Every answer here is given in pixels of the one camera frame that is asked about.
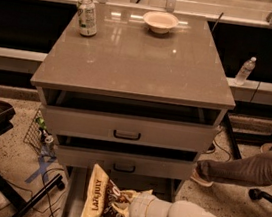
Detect middle grey drawer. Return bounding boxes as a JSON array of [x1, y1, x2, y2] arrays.
[[55, 137, 196, 180]]

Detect person leg brown trousers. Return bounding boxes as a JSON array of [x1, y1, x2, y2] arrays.
[[193, 151, 272, 187]]

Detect grey drawer cabinet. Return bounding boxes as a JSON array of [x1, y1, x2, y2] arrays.
[[11, 0, 248, 217]]

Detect light sneaker shoe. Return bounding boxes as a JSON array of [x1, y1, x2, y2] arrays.
[[191, 171, 213, 187]]

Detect black floor cable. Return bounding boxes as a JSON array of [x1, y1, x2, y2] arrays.
[[0, 160, 68, 217]]

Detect top grey drawer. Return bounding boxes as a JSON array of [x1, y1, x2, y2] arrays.
[[36, 84, 225, 158]]

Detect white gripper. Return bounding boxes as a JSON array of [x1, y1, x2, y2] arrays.
[[111, 189, 172, 217]]

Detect white paper bowl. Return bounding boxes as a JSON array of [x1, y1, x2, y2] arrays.
[[143, 11, 179, 34]]

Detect green white soda can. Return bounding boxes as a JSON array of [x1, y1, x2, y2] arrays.
[[77, 0, 97, 37]]

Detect bottom open drawer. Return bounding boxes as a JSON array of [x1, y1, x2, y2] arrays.
[[58, 168, 182, 217]]

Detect black metal stand leg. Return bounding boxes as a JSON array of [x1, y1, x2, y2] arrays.
[[0, 173, 65, 217]]

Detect clear plastic water bottle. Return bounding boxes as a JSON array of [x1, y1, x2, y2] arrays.
[[234, 56, 257, 86]]

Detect wire mesh basket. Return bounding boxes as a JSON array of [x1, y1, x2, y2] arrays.
[[23, 110, 54, 157]]

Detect black office chair base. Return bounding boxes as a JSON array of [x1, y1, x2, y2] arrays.
[[248, 188, 272, 203]]

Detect grey drawer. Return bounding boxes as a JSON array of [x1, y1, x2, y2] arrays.
[[55, 137, 196, 180], [36, 84, 225, 158]]

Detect brown chip bag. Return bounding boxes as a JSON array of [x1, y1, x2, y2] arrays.
[[80, 164, 132, 217]]

